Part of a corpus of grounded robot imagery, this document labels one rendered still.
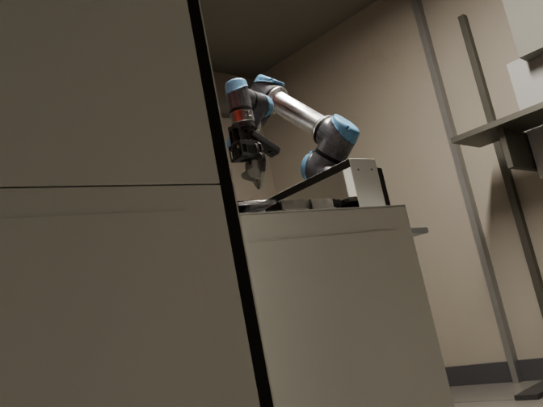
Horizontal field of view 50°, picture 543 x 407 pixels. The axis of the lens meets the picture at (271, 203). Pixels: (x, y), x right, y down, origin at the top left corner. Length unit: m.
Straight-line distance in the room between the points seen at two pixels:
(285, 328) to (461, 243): 2.88
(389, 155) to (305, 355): 3.16
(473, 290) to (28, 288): 3.41
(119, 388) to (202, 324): 0.14
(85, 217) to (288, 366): 0.53
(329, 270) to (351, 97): 3.32
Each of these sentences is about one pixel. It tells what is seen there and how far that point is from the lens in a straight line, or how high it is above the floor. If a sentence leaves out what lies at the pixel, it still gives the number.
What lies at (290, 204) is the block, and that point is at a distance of 1.55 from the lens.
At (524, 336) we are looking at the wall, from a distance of 3.86.
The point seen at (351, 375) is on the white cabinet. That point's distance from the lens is 1.25.
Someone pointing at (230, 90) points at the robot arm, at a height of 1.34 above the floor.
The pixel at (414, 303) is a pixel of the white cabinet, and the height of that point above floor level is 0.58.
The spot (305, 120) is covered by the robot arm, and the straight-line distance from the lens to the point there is 2.18.
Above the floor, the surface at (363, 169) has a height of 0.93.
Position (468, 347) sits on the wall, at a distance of 4.03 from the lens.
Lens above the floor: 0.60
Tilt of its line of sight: 12 degrees up
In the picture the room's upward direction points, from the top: 11 degrees counter-clockwise
